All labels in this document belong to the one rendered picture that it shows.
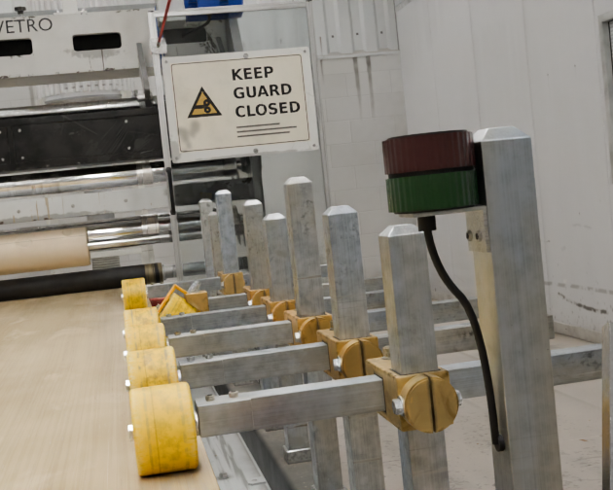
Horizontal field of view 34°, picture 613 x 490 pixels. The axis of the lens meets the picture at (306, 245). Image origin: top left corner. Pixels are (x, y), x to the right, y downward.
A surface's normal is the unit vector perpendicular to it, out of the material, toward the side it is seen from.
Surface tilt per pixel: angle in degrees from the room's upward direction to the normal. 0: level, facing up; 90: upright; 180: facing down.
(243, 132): 90
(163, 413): 56
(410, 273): 90
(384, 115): 90
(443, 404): 90
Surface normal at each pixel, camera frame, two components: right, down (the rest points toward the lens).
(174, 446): 0.20, 0.22
